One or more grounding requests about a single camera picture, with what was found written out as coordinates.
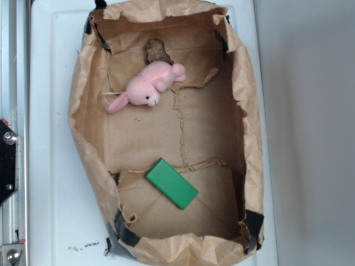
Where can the metal corner bracket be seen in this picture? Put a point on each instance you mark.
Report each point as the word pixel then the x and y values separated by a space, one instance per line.
pixel 11 254

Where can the aluminium frame rail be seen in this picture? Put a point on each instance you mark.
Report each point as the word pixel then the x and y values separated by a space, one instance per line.
pixel 15 68

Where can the black mounting bracket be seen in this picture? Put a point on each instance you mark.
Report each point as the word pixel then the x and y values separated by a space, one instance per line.
pixel 8 162

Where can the pink plush bunny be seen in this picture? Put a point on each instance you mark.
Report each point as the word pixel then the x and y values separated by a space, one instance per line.
pixel 145 88

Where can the green rectangular block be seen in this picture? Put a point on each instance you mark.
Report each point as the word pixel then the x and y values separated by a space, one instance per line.
pixel 171 183

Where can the brown rock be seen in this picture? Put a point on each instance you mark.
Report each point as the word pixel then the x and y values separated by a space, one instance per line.
pixel 155 51

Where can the brown paper bag tray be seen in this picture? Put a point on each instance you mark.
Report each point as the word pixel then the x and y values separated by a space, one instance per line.
pixel 206 127

